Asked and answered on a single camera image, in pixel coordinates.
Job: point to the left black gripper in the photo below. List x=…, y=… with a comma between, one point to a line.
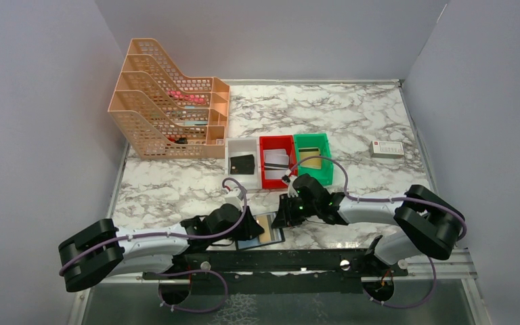
x=250, y=227

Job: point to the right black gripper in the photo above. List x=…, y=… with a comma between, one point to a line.
x=284, y=217

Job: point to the gold card with black stripe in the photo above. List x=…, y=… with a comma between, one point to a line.
x=268, y=234

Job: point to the black leather card holder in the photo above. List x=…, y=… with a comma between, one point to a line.
x=254, y=243

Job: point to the green plastic bin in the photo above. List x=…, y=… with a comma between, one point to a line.
x=314, y=145

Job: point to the white plastic bin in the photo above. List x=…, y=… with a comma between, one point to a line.
x=239, y=146

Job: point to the red plastic bin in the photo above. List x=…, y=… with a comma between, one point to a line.
x=271, y=179

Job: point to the white card box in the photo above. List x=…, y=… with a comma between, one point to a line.
x=384, y=149

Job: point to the peach plastic desk organizer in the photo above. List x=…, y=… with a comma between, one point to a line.
x=154, y=125

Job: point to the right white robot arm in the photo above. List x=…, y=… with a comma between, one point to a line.
x=427, y=224

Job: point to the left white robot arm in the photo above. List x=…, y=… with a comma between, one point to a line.
x=102, y=250

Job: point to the white card with black stripe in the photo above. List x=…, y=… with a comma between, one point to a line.
x=268, y=157

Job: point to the black credit card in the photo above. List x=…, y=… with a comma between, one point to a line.
x=242, y=165

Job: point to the gold credit card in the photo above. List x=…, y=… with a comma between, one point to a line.
x=310, y=159

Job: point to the pink highlighter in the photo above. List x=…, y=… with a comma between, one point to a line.
x=182, y=98

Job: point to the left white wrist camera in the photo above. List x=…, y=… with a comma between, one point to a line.
x=235, y=197

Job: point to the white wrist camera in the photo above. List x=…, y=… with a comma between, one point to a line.
x=289, y=179
x=235, y=197

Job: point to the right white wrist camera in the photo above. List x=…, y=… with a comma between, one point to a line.
x=289, y=179

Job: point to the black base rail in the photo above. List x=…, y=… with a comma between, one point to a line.
x=338, y=270

